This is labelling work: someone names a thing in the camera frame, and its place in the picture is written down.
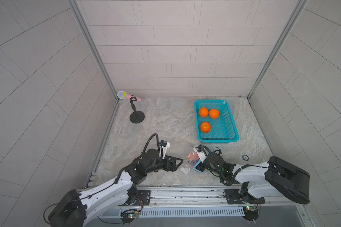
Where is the orange ball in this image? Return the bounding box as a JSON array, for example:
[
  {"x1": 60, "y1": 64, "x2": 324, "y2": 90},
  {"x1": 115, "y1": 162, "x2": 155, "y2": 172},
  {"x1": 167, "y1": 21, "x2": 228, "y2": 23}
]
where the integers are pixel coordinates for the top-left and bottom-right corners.
[
  {"x1": 199, "y1": 122, "x2": 211, "y2": 133},
  {"x1": 187, "y1": 151, "x2": 199, "y2": 163},
  {"x1": 198, "y1": 107, "x2": 209, "y2": 118},
  {"x1": 208, "y1": 109, "x2": 220, "y2": 119}
]

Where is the pink toy microphone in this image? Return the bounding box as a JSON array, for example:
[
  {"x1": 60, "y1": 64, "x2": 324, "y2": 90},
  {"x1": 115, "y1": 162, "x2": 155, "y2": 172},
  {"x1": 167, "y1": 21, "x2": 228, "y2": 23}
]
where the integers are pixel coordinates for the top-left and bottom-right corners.
[{"x1": 117, "y1": 91, "x2": 142, "y2": 102}]

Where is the circuit board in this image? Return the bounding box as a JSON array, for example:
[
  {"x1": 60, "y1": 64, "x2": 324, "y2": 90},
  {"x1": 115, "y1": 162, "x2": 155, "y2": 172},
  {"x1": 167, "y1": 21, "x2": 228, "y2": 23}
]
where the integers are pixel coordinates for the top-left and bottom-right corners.
[
  {"x1": 120, "y1": 209, "x2": 140, "y2": 223},
  {"x1": 243, "y1": 206, "x2": 260, "y2": 222}
]

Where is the right circuit board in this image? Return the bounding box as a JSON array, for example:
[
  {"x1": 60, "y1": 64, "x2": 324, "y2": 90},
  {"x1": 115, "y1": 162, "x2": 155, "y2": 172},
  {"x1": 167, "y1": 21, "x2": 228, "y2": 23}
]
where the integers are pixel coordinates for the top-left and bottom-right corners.
[{"x1": 243, "y1": 206, "x2": 260, "y2": 222}]

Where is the black microphone stand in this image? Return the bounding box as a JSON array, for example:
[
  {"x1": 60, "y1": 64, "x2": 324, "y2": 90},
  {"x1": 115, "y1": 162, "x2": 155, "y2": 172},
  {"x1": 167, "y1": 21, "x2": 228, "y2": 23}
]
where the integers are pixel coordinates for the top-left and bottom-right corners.
[{"x1": 129, "y1": 96, "x2": 145, "y2": 124}]

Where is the white ventilation grille strip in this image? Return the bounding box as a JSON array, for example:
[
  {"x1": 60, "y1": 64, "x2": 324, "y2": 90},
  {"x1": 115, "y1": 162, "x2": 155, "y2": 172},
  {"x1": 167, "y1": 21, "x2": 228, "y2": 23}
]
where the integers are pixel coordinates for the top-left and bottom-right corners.
[{"x1": 102, "y1": 207, "x2": 245, "y2": 218}]

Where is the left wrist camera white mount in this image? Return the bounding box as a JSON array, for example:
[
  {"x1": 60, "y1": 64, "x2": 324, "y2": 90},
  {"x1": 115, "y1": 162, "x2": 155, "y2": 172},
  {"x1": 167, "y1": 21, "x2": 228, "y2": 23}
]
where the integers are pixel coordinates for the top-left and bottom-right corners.
[{"x1": 159, "y1": 140, "x2": 170, "y2": 159}]

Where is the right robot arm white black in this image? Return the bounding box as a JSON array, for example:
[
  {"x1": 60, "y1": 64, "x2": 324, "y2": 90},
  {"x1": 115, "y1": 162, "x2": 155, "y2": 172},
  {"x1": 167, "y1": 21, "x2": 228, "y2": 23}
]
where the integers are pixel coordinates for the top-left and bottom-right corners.
[{"x1": 193, "y1": 145, "x2": 310, "y2": 205}]

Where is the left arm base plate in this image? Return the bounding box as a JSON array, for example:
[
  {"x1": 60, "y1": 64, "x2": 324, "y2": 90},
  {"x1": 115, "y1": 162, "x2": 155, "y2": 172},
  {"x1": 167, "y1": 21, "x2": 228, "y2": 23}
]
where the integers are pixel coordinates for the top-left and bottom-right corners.
[{"x1": 124, "y1": 190, "x2": 151, "y2": 206}]

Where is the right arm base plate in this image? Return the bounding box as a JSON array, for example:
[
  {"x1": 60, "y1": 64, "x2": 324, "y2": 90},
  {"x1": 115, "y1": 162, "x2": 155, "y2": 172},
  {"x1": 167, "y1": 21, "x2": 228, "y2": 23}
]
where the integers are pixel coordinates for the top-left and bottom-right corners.
[{"x1": 223, "y1": 189, "x2": 265, "y2": 205}]

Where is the clear zip-top bag blue seal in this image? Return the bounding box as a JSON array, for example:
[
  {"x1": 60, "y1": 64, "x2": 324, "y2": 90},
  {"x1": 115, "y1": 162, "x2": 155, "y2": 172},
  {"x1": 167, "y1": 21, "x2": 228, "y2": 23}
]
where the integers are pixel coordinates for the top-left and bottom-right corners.
[{"x1": 173, "y1": 142, "x2": 208, "y2": 175}]

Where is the left circuit board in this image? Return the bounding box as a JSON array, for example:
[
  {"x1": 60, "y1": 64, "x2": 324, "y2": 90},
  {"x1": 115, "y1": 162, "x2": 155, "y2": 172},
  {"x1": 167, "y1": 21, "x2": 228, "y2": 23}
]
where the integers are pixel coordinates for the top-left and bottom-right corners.
[{"x1": 120, "y1": 209, "x2": 140, "y2": 223}]

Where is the aluminium mounting rail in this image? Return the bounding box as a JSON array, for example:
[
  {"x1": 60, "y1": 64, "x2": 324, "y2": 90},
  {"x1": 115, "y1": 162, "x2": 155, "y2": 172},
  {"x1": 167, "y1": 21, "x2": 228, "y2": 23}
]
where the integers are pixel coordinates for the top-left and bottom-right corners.
[{"x1": 69, "y1": 184, "x2": 306, "y2": 209}]

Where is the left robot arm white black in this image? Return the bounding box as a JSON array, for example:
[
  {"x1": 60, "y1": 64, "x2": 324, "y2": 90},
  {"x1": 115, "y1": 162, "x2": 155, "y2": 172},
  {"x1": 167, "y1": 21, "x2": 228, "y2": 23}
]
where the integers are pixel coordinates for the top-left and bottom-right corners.
[{"x1": 43, "y1": 133, "x2": 183, "y2": 227}]

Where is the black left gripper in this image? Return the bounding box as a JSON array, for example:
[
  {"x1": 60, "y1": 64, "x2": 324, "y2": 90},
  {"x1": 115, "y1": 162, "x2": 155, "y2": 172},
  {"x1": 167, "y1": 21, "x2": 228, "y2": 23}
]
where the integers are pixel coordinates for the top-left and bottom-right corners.
[{"x1": 144, "y1": 154, "x2": 183, "y2": 174}]

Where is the teal plastic basket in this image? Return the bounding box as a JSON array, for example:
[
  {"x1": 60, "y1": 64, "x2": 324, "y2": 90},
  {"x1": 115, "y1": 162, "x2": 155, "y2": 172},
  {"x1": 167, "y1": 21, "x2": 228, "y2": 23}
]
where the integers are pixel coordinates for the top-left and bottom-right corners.
[{"x1": 194, "y1": 99, "x2": 239, "y2": 143}]

